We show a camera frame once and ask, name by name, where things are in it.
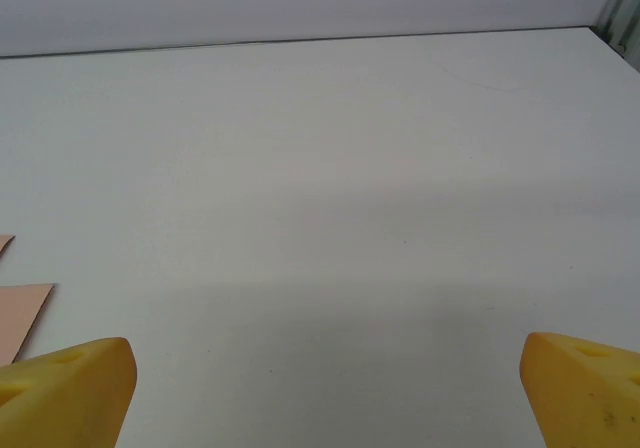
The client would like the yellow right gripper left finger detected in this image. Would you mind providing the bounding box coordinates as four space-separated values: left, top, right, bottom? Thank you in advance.
0 336 138 448

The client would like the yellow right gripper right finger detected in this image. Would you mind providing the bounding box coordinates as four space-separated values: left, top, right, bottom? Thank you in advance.
518 331 640 448

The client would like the peach orange cloth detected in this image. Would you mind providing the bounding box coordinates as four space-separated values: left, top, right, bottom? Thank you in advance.
0 234 58 365

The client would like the aluminium frame post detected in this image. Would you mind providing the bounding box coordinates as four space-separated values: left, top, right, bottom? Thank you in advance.
593 0 640 75

